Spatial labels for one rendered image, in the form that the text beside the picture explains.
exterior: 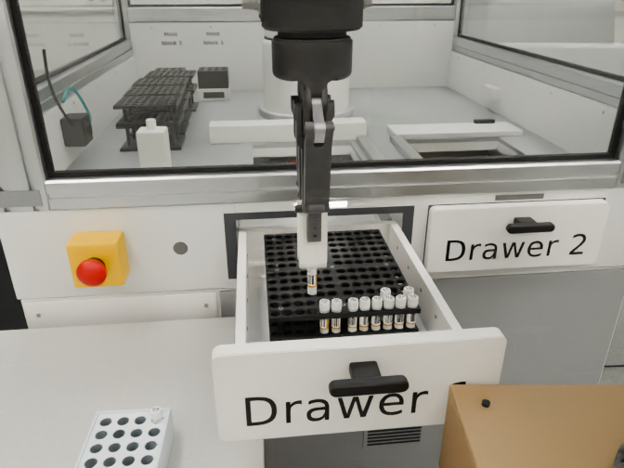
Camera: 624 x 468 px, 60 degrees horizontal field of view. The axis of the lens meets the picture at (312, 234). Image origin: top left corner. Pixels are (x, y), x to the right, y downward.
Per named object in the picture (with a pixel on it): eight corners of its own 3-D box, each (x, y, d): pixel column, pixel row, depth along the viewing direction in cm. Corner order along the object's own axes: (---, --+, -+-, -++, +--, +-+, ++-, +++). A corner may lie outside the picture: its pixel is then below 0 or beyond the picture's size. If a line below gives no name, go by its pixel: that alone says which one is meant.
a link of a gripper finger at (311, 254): (326, 204, 56) (327, 207, 56) (326, 265, 59) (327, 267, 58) (298, 206, 56) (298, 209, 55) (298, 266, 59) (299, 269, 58)
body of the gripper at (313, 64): (269, 29, 53) (272, 123, 57) (273, 37, 45) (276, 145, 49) (344, 29, 54) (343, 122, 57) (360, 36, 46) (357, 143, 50)
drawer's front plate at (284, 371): (492, 420, 58) (508, 336, 53) (219, 443, 55) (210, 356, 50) (486, 409, 59) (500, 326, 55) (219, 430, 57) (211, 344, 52)
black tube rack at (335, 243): (416, 353, 65) (421, 308, 62) (270, 363, 64) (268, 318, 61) (376, 266, 85) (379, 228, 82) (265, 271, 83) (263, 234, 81)
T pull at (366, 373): (409, 393, 50) (410, 381, 49) (329, 399, 49) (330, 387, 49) (399, 368, 53) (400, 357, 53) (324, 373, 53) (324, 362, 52)
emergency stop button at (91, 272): (107, 288, 75) (102, 262, 74) (77, 289, 75) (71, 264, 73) (111, 277, 78) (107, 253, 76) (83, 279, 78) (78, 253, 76)
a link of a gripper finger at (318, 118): (326, 78, 50) (333, 84, 45) (325, 134, 52) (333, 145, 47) (300, 79, 50) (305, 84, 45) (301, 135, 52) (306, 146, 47)
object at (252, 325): (473, 398, 59) (480, 354, 56) (235, 418, 56) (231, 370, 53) (387, 239, 95) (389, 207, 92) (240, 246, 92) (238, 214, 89)
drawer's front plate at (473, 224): (595, 264, 90) (611, 202, 85) (426, 273, 87) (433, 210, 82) (590, 258, 91) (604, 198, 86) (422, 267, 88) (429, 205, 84)
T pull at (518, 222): (554, 232, 82) (556, 224, 81) (507, 234, 81) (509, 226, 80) (543, 222, 85) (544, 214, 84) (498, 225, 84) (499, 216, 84)
